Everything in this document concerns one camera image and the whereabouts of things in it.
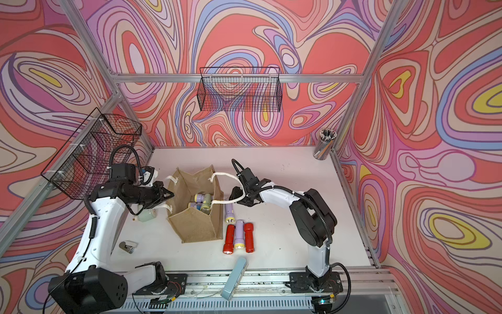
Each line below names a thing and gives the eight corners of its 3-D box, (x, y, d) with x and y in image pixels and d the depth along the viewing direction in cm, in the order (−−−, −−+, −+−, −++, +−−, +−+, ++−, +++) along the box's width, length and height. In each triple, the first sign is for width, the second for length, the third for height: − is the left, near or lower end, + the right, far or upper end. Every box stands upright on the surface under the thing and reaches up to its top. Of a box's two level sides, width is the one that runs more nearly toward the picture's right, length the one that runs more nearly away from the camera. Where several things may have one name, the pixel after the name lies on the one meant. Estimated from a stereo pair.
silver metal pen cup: (314, 161, 116) (323, 138, 102) (312, 152, 122) (320, 129, 107) (328, 161, 116) (338, 138, 102) (324, 152, 122) (334, 129, 107)
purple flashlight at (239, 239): (234, 248, 83) (234, 246, 81) (236, 221, 91) (235, 219, 89) (244, 248, 83) (243, 246, 81) (244, 221, 91) (244, 219, 89)
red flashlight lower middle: (243, 252, 82) (243, 251, 80) (244, 224, 90) (244, 222, 88) (253, 252, 82) (254, 251, 80) (253, 224, 90) (253, 222, 88)
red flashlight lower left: (223, 254, 82) (222, 252, 80) (225, 226, 90) (225, 224, 88) (233, 254, 82) (233, 252, 80) (235, 226, 90) (234, 224, 88)
